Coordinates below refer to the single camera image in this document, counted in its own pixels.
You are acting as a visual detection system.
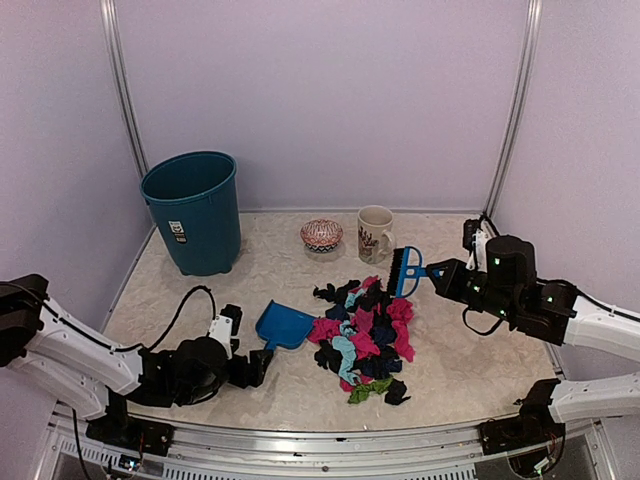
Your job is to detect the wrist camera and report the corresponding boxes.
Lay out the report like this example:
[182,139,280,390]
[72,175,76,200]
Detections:
[462,217,494,272]
[207,304,243,359]

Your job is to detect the patterned red ceramic bowl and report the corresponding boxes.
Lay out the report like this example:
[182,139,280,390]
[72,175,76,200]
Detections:
[300,219,343,253]

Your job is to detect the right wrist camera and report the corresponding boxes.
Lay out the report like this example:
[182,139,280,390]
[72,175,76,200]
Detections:
[462,217,494,272]

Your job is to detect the front aluminium rail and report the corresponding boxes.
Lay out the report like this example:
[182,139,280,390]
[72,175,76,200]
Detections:
[37,404,614,480]

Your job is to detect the right aluminium frame post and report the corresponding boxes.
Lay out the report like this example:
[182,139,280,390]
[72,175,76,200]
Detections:
[483,0,543,219]

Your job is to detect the blue hand brush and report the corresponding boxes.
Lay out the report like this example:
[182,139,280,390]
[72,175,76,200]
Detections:
[387,246,442,298]

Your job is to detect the cream ceramic mug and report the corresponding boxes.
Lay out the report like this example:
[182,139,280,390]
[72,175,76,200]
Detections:
[357,205,397,264]

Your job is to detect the aluminium frame post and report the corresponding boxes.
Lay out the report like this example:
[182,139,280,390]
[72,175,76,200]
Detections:
[99,0,149,178]
[483,0,543,219]

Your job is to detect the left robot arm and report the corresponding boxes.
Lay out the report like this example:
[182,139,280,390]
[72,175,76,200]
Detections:
[1,274,273,445]

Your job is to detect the left aluminium frame post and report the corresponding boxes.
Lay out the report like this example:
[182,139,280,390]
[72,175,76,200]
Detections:
[99,0,149,178]

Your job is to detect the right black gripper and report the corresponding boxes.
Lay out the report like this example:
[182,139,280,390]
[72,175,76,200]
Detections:
[427,258,519,323]

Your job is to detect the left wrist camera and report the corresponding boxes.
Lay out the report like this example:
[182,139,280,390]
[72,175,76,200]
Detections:
[207,304,243,359]

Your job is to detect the teal plastic waste bin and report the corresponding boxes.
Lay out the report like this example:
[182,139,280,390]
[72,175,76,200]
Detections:
[140,151,241,276]

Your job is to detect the isolated black paper scrap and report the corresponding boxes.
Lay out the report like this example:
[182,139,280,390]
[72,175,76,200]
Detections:
[384,379,410,406]

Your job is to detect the pile of coloured paper scraps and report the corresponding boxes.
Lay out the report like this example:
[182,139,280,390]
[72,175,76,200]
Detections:
[307,276,416,396]

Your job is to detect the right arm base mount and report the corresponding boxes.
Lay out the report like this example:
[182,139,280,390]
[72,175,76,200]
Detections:
[478,379,566,455]

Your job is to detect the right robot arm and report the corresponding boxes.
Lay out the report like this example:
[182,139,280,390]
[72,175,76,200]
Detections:
[425,221,639,444]

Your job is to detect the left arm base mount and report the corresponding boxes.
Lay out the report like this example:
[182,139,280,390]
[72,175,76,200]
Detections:
[85,391,174,457]

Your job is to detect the blue plastic dustpan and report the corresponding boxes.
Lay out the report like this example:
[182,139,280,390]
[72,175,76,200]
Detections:
[255,300,315,351]

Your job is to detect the green paper scrap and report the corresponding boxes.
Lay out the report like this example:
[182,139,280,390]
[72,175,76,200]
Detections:
[348,377,394,405]

